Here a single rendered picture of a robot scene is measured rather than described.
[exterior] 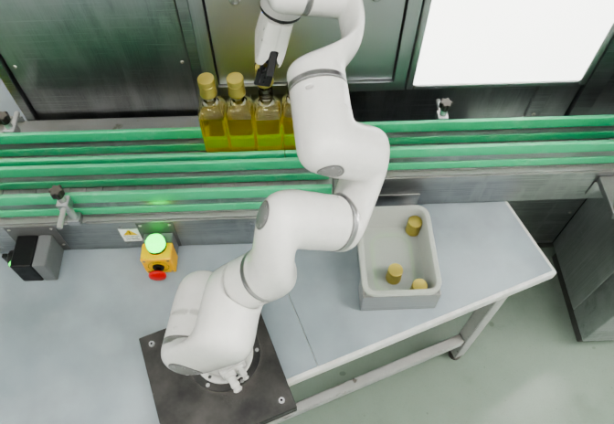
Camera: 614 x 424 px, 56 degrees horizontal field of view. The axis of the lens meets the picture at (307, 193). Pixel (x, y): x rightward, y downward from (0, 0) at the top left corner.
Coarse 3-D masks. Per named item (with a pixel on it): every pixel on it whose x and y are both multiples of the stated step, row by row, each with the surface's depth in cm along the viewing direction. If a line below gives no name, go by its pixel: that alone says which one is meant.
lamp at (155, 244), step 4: (152, 236) 129; (156, 236) 129; (160, 236) 129; (148, 240) 129; (152, 240) 128; (156, 240) 128; (160, 240) 129; (164, 240) 130; (148, 244) 128; (152, 244) 128; (156, 244) 128; (160, 244) 128; (164, 244) 130; (148, 248) 128; (152, 248) 128; (156, 248) 128; (160, 248) 128; (164, 248) 130; (152, 252) 129; (156, 252) 129; (160, 252) 130
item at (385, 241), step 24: (384, 216) 136; (408, 216) 137; (360, 240) 130; (384, 240) 138; (408, 240) 138; (432, 240) 130; (360, 264) 127; (384, 264) 135; (408, 264) 135; (432, 264) 127; (384, 288) 131; (408, 288) 131; (432, 288) 124
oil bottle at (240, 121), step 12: (228, 108) 119; (240, 108) 118; (252, 108) 121; (228, 120) 120; (240, 120) 120; (252, 120) 121; (228, 132) 124; (240, 132) 124; (252, 132) 124; (240, 144) 127; (252, 144) 127
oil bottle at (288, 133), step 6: (282, 102) 120; (288, 102) 119; (282, 108) 120; (288, 108) 119; (282, 114) 120; (288, 114) 119; (282, 120) 121; (288, 120) 121; (282, 126) 123; (288, 126) 123; (282, 132) 125; (288, 132) 124; (282, 138) 127; (288, 138) 126; (294, 138) 126; (288, 144) 128; (294, 144) 128
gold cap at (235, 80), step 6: (234, 72) 114; (228, 78) 113; (234, 78) 113; (240, 78) 113; (228, 84) 113; (234, 84) 113; (240, 84) 113; (228, 90) 115; (234, 90) 114; (240, 90) 115; (234, 96) 115; (240, 96) 116
